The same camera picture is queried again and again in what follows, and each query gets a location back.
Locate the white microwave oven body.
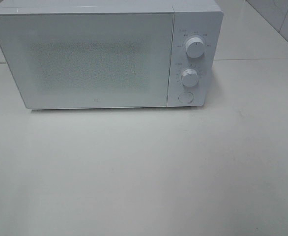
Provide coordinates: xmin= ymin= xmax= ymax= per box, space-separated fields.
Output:
xmin=0 ymin=0 xmax=223 ymax=108

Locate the upper white power knob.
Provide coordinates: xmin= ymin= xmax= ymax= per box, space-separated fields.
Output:
xmin=184 ymin=35 xmax=205 ymax=59

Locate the round white door button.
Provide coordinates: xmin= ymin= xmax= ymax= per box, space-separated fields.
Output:
xmin=178 ymin=91 xmax=194 ymax=104

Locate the white timer knob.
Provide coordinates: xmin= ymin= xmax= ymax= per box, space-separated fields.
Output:
xmin=181 ymin=69 xmax=200 ymax=87

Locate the white microwave door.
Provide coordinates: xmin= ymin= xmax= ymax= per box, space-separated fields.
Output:
xmin=0 ymin=13 xmax=173 ymax=109

